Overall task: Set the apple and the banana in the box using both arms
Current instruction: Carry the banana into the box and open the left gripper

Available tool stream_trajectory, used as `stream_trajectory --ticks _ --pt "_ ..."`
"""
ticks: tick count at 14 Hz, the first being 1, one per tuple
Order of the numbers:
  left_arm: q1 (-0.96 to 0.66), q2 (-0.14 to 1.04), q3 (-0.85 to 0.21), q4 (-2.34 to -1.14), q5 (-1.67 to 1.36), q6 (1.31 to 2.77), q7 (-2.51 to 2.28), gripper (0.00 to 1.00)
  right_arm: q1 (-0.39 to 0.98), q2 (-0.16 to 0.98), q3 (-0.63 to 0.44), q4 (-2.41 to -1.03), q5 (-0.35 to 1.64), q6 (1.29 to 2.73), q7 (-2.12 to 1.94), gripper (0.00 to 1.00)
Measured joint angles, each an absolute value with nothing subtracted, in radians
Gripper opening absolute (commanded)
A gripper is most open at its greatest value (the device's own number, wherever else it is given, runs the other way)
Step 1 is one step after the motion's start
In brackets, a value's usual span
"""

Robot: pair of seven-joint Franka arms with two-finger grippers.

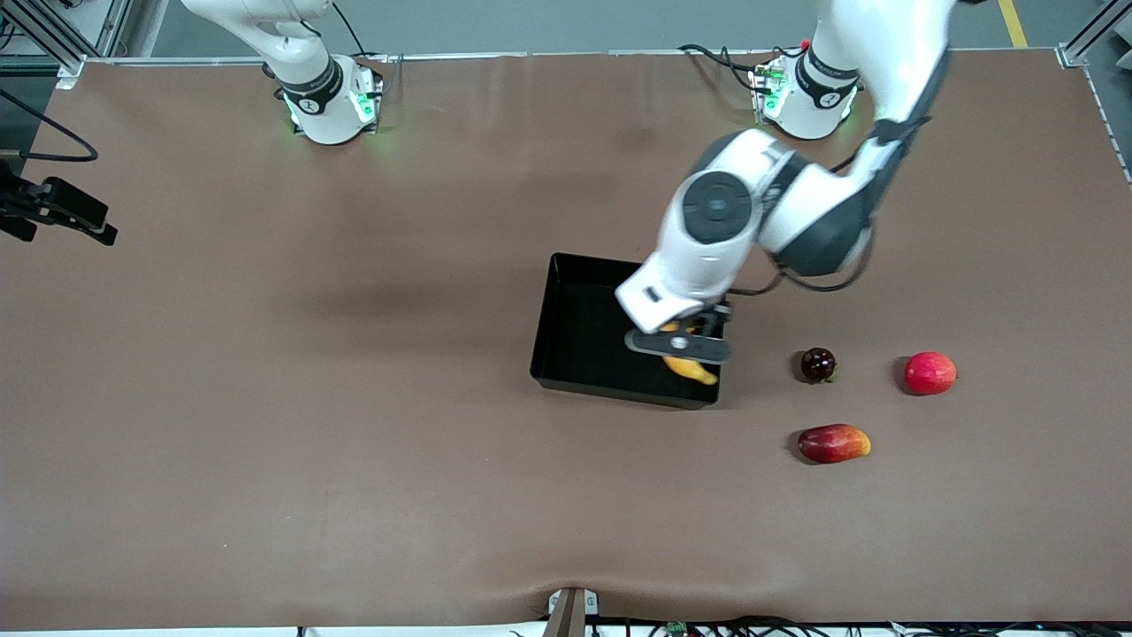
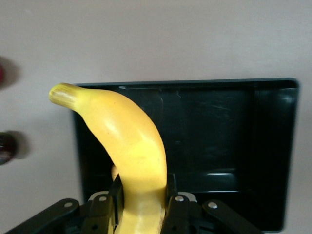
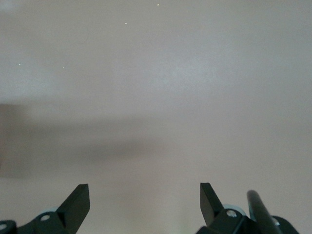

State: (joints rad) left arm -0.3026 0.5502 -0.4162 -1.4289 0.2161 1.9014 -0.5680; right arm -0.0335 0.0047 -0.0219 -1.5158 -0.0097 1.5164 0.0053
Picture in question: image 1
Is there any red yellow mango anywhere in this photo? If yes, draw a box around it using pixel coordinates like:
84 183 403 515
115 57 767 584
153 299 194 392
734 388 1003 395
797 423 873 465

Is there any dark purple mangosteen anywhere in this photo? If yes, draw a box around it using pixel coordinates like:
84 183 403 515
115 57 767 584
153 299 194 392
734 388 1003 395
800 347 838 385

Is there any brown table mat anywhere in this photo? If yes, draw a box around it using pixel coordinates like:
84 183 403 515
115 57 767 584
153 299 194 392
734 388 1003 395
0 49 1132 625

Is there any yellow banana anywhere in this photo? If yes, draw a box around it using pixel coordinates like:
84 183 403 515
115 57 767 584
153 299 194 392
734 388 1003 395
662 321 720 387

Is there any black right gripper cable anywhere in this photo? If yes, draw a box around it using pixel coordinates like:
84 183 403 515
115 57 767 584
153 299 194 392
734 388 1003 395
0 88 98 163

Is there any black plastic box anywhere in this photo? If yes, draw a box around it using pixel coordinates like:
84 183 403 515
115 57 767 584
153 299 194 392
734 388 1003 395
529 252 728 411

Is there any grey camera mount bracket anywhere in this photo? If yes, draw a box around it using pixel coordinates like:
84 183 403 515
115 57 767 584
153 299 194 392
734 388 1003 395
541 587 600 637

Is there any plain red apple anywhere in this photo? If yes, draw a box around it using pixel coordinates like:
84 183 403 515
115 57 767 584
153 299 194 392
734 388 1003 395
903 351 959 396

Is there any black arm base cable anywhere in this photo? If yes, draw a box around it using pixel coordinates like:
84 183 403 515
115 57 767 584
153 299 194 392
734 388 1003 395
332 0 368 58
679 42 761 94

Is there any aluminium frame profile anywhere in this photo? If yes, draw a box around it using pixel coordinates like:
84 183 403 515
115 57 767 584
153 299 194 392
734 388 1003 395
0 0 134 89
1059 0 1132 70

